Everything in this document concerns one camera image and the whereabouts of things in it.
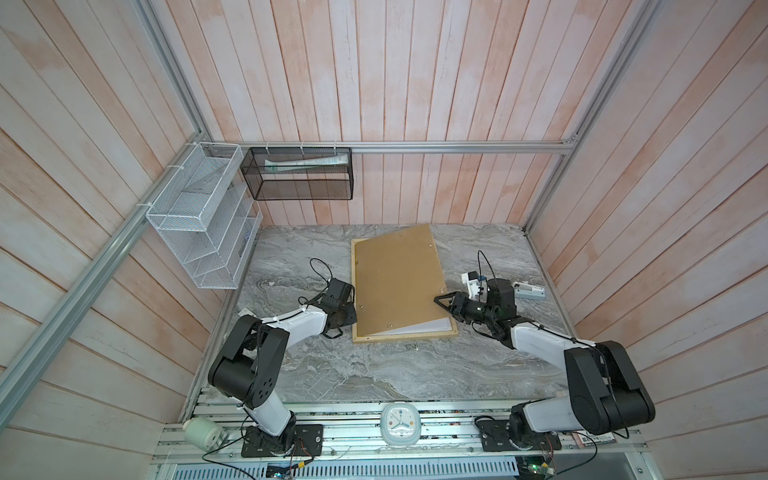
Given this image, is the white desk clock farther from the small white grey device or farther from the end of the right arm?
the small white grey device

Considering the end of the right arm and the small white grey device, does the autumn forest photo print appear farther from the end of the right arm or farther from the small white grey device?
the small white grey device

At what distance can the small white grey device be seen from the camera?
3.29ft

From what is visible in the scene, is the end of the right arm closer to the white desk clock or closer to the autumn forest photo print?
the autumn forest photo print

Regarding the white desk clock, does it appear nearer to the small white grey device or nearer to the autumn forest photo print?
the autumn forest photo print

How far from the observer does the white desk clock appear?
28.8 inches

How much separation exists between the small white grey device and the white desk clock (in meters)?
0.53
